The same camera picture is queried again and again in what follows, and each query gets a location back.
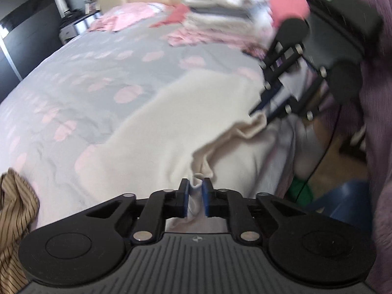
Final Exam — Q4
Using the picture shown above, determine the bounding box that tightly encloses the grey pink-dotted bed sheet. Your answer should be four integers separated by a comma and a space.
0, 1, 322, 230

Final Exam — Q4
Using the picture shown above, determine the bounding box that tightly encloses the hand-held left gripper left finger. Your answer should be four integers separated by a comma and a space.
86, 178, 190, 246

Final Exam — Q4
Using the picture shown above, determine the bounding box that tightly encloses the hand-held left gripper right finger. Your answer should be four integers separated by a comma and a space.
204, 178, 307, 246

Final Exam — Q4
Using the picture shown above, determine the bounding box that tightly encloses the black sliding-door wardrobe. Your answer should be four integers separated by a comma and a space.
0, 0, 62, 101

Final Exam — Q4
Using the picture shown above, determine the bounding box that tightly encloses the green item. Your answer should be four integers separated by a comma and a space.
286, 176, 314, 204

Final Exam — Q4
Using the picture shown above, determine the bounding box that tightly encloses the black cable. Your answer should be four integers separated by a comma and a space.
294, 104, 343, 203

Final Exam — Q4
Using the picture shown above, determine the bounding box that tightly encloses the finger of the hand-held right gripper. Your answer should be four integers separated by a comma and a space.
249, 67, 330, 121
259, 38, 306, 111

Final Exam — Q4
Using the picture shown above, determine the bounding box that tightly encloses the brown striped garment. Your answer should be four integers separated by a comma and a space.
0, 168, 40, 294

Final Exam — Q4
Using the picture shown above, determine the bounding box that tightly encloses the folded grey garment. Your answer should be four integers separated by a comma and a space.
188, 6, 255, 19

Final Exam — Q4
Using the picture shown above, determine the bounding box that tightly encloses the cream sweater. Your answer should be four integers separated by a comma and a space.
81, 67, 307, 233

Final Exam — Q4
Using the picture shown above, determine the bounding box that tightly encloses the blue plastic container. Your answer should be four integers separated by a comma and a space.
309, 179, 372, 230

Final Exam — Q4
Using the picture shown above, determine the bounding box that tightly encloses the person's right forearm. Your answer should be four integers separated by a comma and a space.
357, 0, 392, 288

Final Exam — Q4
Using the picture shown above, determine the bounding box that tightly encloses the white nightstand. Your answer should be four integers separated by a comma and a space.
58, 0, 101, 45

